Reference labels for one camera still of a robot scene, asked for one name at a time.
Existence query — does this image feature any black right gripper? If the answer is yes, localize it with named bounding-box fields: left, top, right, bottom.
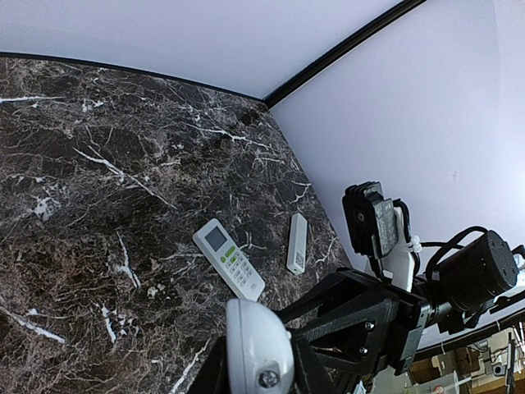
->
left=276, top=268, right=427, bottom=393

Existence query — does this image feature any white remote with green buttons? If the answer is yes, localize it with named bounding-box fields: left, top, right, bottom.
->
left=193, top=218, right=265, bottom=301

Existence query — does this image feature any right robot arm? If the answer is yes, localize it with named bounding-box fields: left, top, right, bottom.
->
left=276, top=227, right=524, bottom=393

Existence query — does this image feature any slim white remote control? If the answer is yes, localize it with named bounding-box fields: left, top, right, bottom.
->
left=286, top=213, right=308, bottom=275

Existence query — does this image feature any white dome left wrist housing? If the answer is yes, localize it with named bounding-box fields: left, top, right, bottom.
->
left=226, top=299, right=294, bottom=394

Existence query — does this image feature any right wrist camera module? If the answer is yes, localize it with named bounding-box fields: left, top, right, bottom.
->
left=342, top=181, right=423, bottom=288

